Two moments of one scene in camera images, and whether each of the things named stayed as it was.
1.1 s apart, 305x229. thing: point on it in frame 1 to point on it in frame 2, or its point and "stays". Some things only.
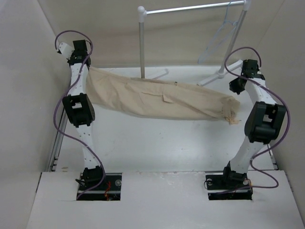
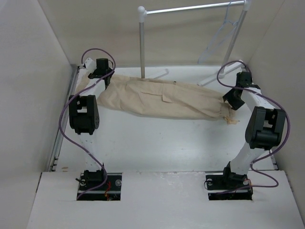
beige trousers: x=114 y=92 stays
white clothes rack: x=142 y=13 stays
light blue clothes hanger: x=224 y=30 stays
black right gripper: x=233 y=88 to x=228 y=97
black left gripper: x=72 y=56 to x=92 y=73
